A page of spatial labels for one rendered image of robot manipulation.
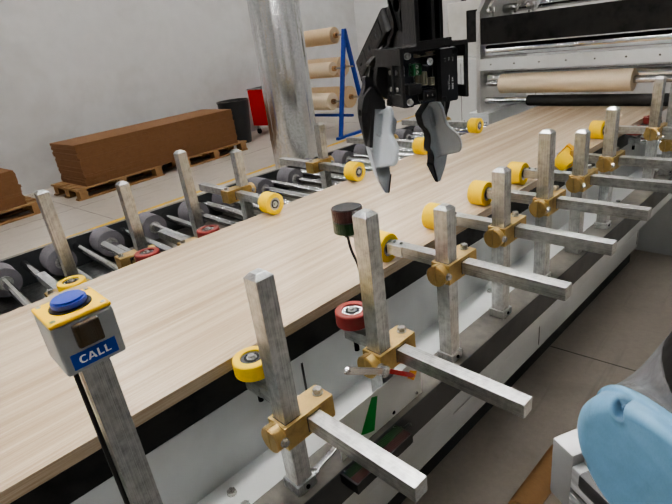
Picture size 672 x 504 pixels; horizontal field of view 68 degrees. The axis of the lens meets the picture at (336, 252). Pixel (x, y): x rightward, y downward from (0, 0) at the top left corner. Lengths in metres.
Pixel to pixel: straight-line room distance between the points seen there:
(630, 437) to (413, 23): 0.36
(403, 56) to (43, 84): 7.78
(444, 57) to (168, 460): 0.88
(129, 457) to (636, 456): 0.61
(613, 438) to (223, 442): 0.90
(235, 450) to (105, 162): 6.07
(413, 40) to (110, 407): 0.56
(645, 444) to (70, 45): 8.26
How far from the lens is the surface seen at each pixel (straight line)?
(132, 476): 0.79
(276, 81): 4.96
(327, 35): 8.14
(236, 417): 1.15
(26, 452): 1.04
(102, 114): 8.45
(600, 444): 0.38
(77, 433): 1.02
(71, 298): 0.66
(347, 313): 1.12
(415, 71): 0.50
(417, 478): 0.82
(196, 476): 1.16
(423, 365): 1.04
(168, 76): 8.99
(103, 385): 0.71
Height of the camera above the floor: 1.47
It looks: 23 degrees down
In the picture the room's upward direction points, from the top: 8 degrees counter-clockwise
